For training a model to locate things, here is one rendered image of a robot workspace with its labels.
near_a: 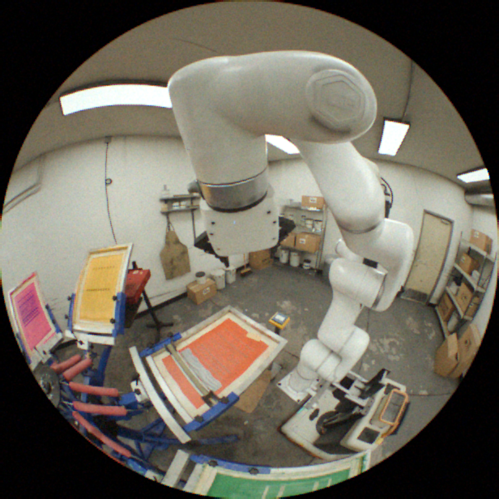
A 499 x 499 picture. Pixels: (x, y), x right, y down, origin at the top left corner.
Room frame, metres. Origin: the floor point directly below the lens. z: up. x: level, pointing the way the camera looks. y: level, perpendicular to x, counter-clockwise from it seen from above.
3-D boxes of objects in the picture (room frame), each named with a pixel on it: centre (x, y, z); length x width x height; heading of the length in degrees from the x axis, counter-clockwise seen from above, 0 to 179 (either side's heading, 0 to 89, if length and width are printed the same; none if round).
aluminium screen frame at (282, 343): (0.48, 0.22, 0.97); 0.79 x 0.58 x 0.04; 139
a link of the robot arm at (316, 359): (0.22, -0.23, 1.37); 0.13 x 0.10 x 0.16; 34
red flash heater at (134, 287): (1.04, 1.37, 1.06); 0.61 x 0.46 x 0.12; 19
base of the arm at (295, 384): (0.22, -0.23, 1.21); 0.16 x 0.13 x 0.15; 37
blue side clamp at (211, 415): (0.12, 0.17, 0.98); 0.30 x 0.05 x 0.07; 139
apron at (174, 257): (2.18, 1.32, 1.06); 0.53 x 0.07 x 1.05; 139
